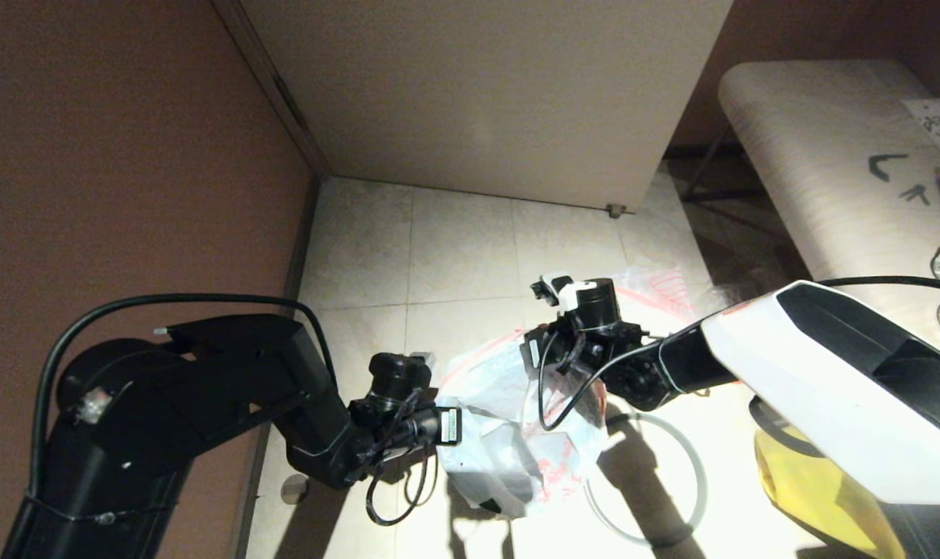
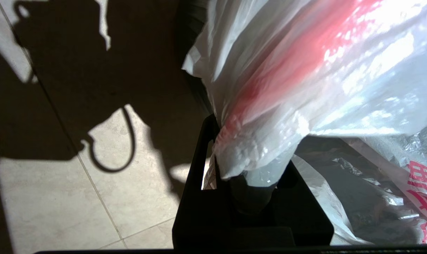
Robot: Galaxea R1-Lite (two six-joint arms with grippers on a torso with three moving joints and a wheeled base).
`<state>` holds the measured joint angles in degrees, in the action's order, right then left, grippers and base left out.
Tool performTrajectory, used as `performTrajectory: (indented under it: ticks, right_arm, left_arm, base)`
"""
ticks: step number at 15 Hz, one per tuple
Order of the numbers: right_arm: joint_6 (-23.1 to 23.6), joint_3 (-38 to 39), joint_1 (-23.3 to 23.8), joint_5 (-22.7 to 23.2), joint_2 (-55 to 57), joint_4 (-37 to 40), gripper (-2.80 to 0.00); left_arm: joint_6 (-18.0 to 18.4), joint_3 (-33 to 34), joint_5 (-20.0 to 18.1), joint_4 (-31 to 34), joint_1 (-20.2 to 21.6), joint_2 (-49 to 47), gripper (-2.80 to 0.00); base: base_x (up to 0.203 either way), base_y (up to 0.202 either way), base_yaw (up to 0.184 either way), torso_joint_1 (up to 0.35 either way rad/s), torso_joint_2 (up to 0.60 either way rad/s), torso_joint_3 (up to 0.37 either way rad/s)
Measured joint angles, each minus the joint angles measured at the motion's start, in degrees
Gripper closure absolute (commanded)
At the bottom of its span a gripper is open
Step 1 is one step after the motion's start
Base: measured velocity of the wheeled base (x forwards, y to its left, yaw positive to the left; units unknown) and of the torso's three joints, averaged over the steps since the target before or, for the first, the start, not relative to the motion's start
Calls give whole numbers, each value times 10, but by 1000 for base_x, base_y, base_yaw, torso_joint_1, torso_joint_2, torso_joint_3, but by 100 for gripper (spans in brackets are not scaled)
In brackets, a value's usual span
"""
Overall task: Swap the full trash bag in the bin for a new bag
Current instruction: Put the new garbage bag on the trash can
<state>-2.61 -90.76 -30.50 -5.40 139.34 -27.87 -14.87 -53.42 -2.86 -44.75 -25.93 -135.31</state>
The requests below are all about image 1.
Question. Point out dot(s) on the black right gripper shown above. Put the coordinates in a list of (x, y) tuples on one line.
[(594, 341)]

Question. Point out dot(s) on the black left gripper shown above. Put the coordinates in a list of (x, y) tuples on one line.
[(396, 380)]

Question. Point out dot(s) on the white plastic bag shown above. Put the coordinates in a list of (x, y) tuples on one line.
[(493, 388)]

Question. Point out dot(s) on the black round trash bin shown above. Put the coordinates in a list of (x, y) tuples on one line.
[(508, 505)]

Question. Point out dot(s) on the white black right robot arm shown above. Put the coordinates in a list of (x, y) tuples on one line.
[(811, 380)]

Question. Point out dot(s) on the crumpled clear plastic bag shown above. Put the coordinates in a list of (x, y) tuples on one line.
[(749, 295)]

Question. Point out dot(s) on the yellow plastic bag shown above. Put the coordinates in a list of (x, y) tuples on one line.
[(819, 497)]

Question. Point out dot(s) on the small grey door stopper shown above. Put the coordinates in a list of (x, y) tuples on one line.
[(614, 210)]

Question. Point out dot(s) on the round metal floor drain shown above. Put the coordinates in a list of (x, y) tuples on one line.
[(293, 490)]

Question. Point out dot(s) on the white door panel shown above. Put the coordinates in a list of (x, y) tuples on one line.
[(485, 93)]

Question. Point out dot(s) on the black L-shaped hex key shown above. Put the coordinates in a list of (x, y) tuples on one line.
[(879, 166)]

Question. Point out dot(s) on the small black hex keys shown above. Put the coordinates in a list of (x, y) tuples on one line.
[(916, 194)]

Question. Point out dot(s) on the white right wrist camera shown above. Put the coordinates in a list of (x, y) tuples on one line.
[(570, 293)]

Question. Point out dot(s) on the black metal table frame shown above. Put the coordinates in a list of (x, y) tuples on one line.
[(718, 198)]

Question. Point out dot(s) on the brown door frame strip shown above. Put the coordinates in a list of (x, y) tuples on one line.
[(264, 70)]

